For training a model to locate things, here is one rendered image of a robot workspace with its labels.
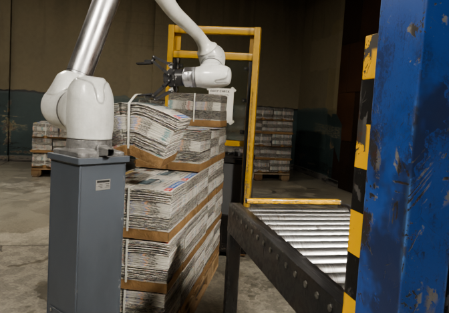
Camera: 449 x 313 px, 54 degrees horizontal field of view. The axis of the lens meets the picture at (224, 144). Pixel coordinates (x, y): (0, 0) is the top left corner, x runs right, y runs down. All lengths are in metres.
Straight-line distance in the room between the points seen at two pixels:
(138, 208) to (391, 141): 1.60
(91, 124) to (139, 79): 7.45
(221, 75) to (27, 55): 7.44
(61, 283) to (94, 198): 0.33
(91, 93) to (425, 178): 1.26
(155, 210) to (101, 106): 0.59
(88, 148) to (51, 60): 7.57
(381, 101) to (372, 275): 0.17
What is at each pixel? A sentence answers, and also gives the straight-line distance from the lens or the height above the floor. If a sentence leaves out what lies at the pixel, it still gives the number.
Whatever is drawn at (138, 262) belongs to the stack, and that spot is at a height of 0.50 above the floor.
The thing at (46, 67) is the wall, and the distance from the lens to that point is 9.09.
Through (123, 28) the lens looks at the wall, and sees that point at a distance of 9.08.
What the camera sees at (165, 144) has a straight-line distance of 1.86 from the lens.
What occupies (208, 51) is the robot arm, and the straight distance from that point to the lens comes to 2.03.
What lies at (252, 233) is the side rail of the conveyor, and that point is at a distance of 1.54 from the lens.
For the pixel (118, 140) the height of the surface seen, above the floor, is 1.03.
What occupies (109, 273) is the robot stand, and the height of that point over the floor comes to 0.58.
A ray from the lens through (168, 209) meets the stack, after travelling 1.92.
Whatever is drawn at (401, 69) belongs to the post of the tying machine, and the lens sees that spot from 0.45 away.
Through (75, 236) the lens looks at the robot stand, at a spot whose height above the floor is 0.74.
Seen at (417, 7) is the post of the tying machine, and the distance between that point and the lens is 0.44.
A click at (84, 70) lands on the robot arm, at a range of 1.78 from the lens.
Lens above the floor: 1.18
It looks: 4 degrees down
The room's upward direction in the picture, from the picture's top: 3 degrees clockwise
